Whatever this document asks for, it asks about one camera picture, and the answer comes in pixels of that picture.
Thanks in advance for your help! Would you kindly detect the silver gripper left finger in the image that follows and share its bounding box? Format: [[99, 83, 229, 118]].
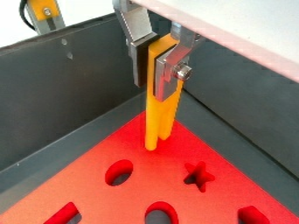
[[113, 0, 158, 87]]

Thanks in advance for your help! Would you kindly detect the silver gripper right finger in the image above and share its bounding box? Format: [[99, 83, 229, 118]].
[[154, 22, 206, 102]]

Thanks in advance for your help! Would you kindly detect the yellow two-pronged peg object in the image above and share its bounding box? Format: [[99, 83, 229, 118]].
[[145, 34, 183, 151]]

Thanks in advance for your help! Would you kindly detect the red block with shaped holes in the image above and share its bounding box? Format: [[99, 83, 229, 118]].
[[0, 115, 299, 224]]

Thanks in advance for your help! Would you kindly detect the black cable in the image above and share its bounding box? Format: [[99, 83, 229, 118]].
[[19, 0, 38, 32]]

